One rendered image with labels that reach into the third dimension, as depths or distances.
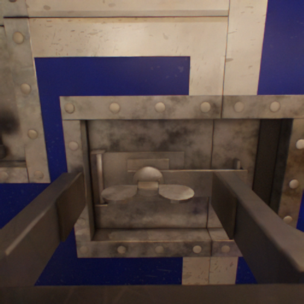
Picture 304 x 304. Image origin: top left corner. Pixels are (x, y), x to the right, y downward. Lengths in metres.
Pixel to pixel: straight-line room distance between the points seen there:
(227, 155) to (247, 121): 0.03
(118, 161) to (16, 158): 0.08
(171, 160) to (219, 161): 0.04
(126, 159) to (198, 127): 0.06
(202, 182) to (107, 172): 0.07
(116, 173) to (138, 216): 0.04
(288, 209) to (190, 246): 0.08
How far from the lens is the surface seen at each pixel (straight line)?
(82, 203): 0.16
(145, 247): 0.19
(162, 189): 0.15
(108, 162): 0.18
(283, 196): 0.19
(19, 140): 0.20
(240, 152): 0.19
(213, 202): 0.16
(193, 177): 0.17
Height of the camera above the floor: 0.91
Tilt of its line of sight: level
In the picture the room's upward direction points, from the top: 90 degrees clockwise
